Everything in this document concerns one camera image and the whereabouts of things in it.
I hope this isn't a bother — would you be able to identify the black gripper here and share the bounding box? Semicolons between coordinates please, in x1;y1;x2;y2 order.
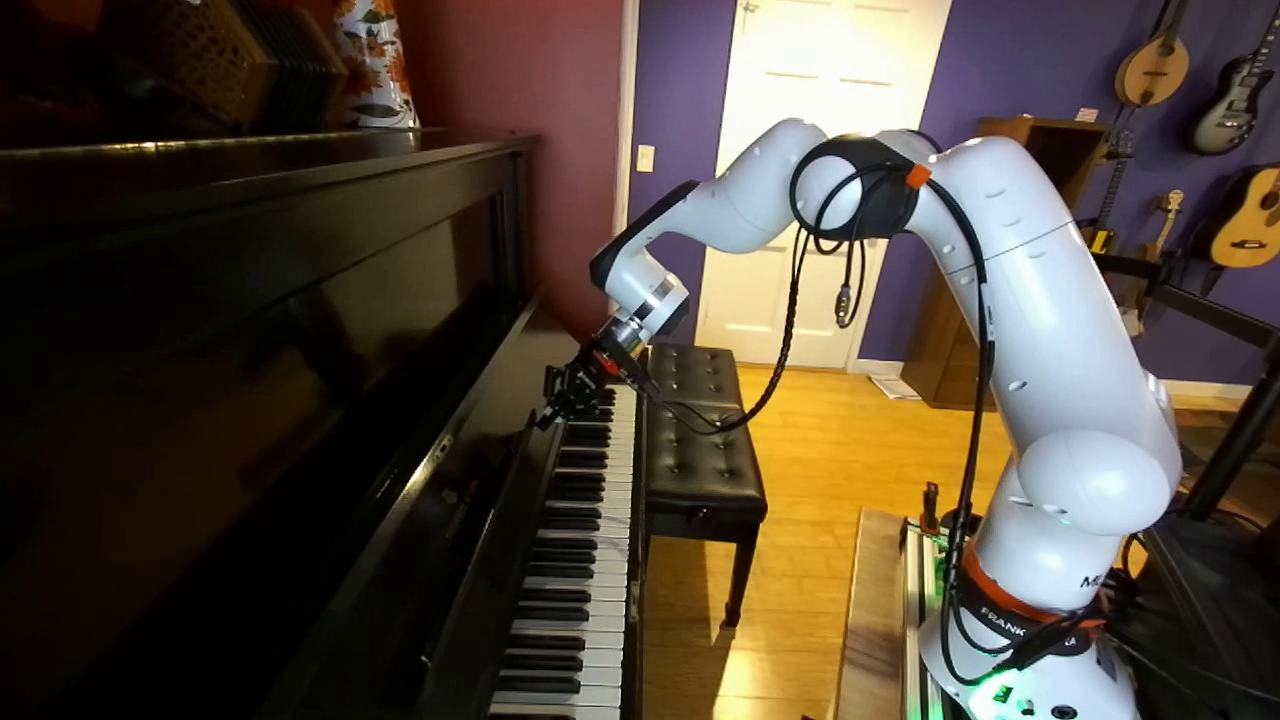
539;329;639;419

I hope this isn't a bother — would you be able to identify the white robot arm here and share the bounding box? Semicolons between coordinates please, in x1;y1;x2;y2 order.
557;120;1179;720

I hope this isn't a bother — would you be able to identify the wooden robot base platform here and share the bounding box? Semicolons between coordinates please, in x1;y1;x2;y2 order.
833;510;953;720

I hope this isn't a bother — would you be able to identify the black tufted piano bench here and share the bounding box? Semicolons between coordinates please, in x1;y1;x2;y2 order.
643;345;768;627

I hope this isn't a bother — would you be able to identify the black upright piano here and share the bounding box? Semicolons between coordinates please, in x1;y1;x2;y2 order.
0;132;639;720

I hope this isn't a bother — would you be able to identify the colourful vase on piano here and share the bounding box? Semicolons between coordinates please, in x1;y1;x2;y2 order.
334;0;419;127

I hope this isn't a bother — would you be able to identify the wooden cabinet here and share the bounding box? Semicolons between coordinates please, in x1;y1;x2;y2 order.
906;120;1101;412

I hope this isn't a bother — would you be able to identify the white door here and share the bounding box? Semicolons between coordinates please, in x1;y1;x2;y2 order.
693;0;955;376

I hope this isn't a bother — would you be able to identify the black tripod stand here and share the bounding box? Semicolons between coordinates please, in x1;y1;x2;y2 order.
1101;254;1280;720

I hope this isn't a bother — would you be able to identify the white light switch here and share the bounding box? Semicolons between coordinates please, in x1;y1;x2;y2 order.
636;144;657;177

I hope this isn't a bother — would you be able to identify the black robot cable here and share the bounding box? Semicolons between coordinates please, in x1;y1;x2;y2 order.
643;132;1111;691

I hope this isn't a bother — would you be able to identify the small ukulele on wall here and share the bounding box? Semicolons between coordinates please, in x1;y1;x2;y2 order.
1121;187;1186;338

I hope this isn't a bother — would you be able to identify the round-body mandolin on wall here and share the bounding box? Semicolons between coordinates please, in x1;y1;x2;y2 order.
1111;0;1194;107

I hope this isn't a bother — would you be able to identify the yellow acoustic guitar on wall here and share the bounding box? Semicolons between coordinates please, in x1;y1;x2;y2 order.
1209;163;1280;267

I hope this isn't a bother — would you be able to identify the dark electric guitar on wall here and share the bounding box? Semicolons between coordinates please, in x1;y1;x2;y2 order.
1194;7;1280;156

